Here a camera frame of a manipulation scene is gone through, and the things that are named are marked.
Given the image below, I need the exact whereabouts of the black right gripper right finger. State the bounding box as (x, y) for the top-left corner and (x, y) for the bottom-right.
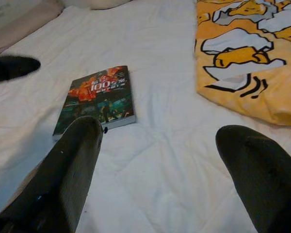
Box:
(215, 125), (291, 233)

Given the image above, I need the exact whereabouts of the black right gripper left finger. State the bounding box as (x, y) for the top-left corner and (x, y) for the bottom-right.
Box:
(0, 116), (105, 233)

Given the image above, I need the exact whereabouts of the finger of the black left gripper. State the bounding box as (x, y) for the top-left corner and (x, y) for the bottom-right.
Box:
(0, 55), (41, 84)

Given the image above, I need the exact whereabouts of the dark paperback book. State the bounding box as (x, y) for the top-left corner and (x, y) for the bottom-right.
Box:
(52, 65), (137, 143)

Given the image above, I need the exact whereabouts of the white quilted bed sheet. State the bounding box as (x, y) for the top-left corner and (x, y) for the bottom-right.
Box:
(0, 0), (291, 233)

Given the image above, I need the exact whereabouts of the yellow cartoon egg blanket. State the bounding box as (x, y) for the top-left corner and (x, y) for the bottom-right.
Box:
(195, 0), (291, 126)

